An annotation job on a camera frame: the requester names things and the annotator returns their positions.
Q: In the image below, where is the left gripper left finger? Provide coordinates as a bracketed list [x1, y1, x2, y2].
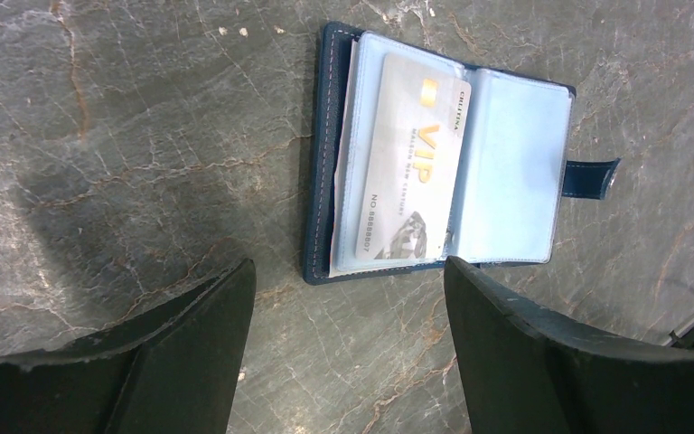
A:
[0, 259, 257, 433]

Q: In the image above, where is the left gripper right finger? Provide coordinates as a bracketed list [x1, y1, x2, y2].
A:
[444, 257, 694, 433]

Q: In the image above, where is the silver VIP credit card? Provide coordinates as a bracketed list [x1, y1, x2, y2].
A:
[355, 53, 472, 262]

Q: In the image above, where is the navy blue card holder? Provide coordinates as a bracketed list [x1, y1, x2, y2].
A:
[303, 22, 618, 285]

